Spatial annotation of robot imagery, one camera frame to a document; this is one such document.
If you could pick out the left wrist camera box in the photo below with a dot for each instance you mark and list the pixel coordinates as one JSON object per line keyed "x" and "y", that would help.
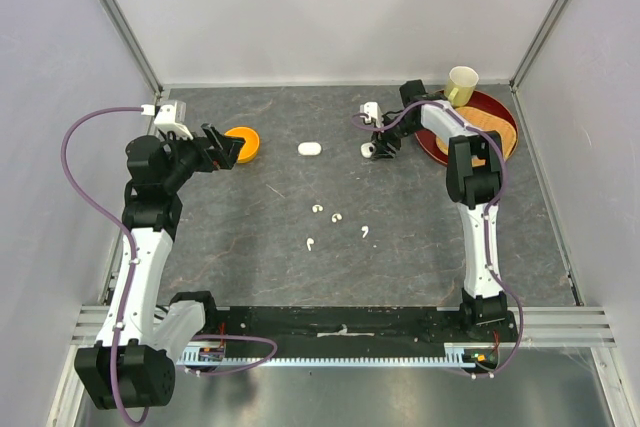
{"x": 170, "y": 120}

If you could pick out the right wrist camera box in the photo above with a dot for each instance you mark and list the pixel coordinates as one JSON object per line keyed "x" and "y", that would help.
{"x": 371, "y": 115}

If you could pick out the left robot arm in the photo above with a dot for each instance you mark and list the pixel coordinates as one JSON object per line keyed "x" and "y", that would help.
{"x": 132, "y": 363}

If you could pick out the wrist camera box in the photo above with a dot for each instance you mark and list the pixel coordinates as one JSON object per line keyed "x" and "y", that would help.
{"x": 371, "y": 115}
{"x": 170, "y": 120}

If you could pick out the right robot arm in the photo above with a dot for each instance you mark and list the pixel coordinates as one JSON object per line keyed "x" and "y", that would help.
{"x": 475, "y": 170}

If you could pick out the dark red round tray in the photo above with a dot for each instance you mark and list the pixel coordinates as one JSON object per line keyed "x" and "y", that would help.
{"x": 426, "y": 139}

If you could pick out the white oval closed case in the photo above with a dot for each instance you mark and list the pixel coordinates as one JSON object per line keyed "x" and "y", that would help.
{"x": 309, "y": 148}

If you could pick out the orange plastic bowl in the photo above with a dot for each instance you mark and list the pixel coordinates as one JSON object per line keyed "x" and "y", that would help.
{"x": 250, "y": 149}

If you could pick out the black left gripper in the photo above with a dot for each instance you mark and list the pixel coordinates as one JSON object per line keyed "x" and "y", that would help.
{"x": 230, "y": 145}

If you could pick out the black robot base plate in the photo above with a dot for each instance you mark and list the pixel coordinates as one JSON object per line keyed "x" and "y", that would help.
{"x": 357, "y": 331}

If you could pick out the pale yellow mug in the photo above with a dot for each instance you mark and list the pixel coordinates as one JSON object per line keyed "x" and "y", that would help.
{"x": 461, "y": 84}

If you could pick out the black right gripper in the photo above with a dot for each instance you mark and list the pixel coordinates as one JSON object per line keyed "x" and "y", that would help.
{"x": 379, "y": 141}

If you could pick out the woven bamboo mat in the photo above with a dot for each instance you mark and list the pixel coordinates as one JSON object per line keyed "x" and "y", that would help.
{"x": 492, "y": 124}

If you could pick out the slotted cable duct rail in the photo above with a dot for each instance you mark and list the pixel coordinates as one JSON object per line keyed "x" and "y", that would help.
{"x": 195, "y": 357}

